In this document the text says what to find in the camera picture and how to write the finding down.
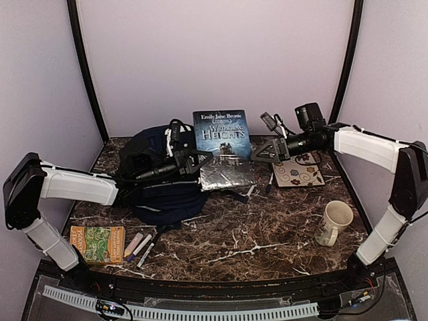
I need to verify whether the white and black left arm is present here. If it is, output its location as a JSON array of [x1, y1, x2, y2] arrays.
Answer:
[[3, 152, 208, 292]]

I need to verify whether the black right corner frame post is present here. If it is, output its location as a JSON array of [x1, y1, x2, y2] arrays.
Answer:
[[328, 0, 364, 124]]

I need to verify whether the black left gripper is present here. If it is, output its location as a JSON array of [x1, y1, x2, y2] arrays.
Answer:
[[135, 148, 213, 189]]

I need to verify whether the navy blue student backpack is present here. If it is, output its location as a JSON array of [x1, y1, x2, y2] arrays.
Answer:
[[114, 123, 208, 226]]

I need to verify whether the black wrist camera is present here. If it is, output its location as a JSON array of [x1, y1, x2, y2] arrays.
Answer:
[[260, 112, 288, 138], [165, 119, 187, 157]]

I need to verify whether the floral patterned notebook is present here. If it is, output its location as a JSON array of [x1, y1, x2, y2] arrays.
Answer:
[[272, 152, 325, 188]]

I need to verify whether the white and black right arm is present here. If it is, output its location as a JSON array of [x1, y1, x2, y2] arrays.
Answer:
[[251, 123, 427, 266]]

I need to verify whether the white marker red cap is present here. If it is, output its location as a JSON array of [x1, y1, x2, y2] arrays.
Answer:
[[245, 185, 255, 197]]

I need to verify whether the grey slotted cable duct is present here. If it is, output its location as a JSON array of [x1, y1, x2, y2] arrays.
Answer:
[[42, 285, 319, 320]]

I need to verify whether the dark blue Wuthering Heights book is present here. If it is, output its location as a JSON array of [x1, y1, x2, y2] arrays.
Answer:
[[193, 110, 255, 191]]

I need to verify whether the white marker purple cap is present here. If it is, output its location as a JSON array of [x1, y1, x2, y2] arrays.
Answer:
[[128, 234, 152, 262]]

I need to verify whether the black corner frame post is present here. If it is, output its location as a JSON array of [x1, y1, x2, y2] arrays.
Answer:
[[328, 0, 364, 124], [66, 0, 110, 144]]

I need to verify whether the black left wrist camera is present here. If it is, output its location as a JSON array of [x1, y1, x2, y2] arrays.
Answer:
[[165, 119, 187, 157]]

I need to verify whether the cream ceramic mug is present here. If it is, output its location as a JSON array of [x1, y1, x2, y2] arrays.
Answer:
[[314, 201, 354, 247]]

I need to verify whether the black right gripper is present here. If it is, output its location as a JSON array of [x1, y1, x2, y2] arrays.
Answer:
[[251, 130, 320, 164]]

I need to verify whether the white marker blue cap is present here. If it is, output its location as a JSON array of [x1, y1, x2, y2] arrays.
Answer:
[[265, 172, 274, 194]]

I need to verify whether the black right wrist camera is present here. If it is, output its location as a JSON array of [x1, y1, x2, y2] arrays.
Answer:
[[260, 112, 288, 138]]

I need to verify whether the black front table rail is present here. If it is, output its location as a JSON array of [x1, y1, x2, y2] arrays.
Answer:
[[27, 258, 403, 303]]

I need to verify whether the white marker black cap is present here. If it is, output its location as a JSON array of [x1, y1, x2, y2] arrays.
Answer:
[[137, 225, 166, 268]]

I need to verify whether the black left corner frame post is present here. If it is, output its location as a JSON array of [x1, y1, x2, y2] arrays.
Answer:
[[66, 0, 110, 144]]

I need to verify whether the green Storey Treehouse book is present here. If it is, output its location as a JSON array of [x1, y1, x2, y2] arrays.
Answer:
[[70, 226, 126, 265]]

